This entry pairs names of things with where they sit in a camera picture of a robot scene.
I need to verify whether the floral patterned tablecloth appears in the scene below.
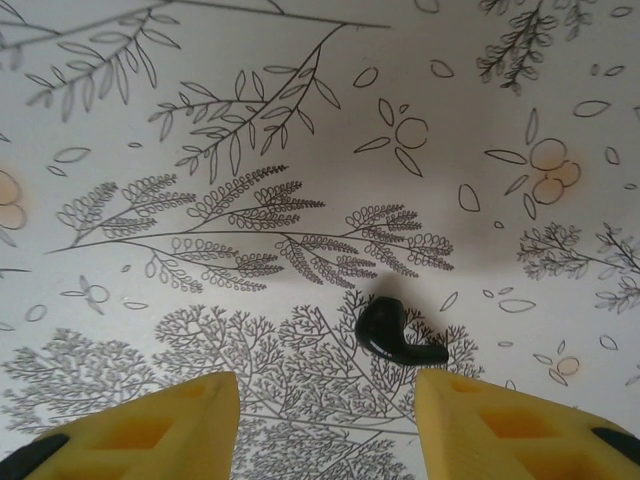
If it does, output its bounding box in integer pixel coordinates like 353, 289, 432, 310
0, 0, 640, 480

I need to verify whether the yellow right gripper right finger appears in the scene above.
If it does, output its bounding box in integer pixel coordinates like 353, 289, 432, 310
414, 368, 640, 480

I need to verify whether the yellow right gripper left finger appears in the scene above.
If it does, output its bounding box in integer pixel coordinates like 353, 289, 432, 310
0, 371, 242, 480

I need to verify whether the black wireless earbud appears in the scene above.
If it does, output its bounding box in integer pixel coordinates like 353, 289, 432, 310
355, 295, 450, 366

